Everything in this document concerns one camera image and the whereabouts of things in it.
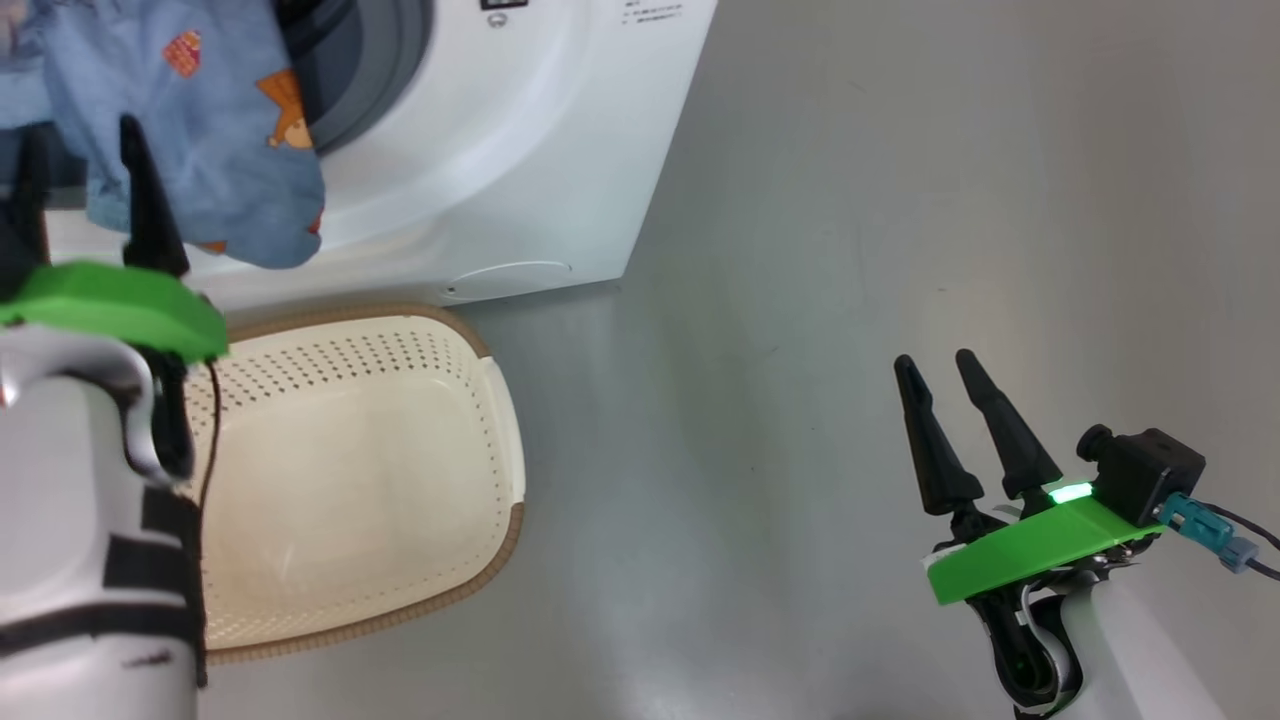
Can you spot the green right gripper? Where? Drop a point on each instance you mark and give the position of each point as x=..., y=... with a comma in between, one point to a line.
x=1040, y=550

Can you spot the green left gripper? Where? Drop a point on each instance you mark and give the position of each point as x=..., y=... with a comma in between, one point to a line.
x=120, y=300

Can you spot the blue cartoon print garment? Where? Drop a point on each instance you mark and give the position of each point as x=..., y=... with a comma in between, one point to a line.
x=200, y=130

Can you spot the washer drum opening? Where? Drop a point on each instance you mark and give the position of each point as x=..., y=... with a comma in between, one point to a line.
x=370, y=70

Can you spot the white front-load washing machine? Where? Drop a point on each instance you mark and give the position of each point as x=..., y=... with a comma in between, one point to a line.
x=520, y=150

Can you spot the black door lock slot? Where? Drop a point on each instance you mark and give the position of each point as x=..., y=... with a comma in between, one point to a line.
x=503, y=4

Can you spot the cream perforated laundry basket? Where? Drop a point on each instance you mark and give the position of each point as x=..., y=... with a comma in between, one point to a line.
x=350, y=480

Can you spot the round white filter cover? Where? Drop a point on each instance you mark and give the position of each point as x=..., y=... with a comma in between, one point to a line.
x=510, y=280

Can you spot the printed text label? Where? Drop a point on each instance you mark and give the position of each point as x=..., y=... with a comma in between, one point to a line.
x=652, y=10

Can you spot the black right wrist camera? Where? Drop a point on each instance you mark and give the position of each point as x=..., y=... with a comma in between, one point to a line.
x=1150, y=475

